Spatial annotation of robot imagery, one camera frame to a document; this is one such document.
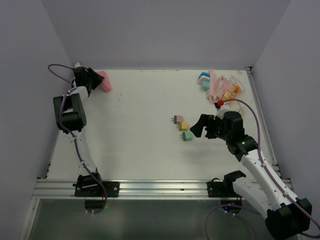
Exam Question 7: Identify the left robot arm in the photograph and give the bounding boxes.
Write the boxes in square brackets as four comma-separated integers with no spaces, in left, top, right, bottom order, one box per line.
[53,66,107,197]

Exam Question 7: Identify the pink power strip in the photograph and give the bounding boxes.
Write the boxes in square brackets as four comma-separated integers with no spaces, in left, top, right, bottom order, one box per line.
[206,69,232,103]

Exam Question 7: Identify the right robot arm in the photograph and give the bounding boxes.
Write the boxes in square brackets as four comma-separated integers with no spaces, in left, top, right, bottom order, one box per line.
[190,111,312,240]

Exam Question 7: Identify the teal usb charger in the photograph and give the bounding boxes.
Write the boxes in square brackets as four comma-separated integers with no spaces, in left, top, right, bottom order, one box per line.
[201,81,211,91]

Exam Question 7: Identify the pink triangular socket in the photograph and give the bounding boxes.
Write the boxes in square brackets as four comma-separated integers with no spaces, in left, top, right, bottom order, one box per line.
[97,70,112,92]

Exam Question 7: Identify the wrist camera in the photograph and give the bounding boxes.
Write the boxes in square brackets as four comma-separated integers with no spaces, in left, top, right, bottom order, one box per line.
[73,62,85,69]
[214,100,231,119]

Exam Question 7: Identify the white adapter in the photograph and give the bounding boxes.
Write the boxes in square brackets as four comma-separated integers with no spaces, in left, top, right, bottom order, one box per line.
[197,76,210,85]

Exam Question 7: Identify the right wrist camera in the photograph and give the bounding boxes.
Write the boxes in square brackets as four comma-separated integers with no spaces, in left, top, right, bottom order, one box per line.
[214,100,231,119]

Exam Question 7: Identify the yellow plug cube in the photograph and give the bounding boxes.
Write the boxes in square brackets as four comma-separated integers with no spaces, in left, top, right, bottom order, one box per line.
[176,121,189,132]

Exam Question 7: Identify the aluminium frame rail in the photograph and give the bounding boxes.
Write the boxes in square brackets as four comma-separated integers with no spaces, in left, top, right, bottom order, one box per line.
[33,177,296,201]

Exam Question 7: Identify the blue adapter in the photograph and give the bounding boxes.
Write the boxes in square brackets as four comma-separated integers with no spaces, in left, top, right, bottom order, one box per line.
[198,72,210,79]

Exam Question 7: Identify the white coiled cable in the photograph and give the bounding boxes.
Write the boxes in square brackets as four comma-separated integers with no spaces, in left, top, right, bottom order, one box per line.
[232,104,247,117]

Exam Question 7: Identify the green plug cube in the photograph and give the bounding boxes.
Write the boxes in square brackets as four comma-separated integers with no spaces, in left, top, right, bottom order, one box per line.
[179,131,193,142]

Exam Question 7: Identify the pink brown plug cube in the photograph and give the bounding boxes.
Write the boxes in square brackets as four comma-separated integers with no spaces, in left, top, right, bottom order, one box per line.
[171,115,184,124]

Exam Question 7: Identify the orange power strip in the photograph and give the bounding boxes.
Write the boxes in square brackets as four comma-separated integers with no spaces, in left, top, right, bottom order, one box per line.
[221,84,240,101]

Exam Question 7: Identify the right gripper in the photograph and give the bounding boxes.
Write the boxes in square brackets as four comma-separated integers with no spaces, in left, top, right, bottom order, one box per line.
[190,113,231,142]

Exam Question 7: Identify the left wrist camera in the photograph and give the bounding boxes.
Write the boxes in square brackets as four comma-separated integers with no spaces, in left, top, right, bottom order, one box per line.
[73,62,85,69]

